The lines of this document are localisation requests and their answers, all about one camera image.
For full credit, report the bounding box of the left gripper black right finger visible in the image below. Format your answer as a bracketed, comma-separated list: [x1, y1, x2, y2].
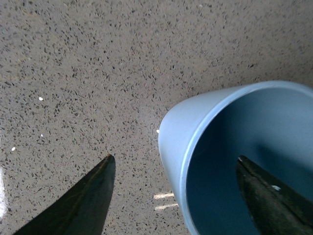
[236, 155, 313, 235]

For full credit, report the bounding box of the light blue cup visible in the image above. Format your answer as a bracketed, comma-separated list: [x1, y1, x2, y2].
[158, 81, 313, 235]

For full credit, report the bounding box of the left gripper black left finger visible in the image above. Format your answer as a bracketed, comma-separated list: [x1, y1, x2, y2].
[15, 154, 115, 235]

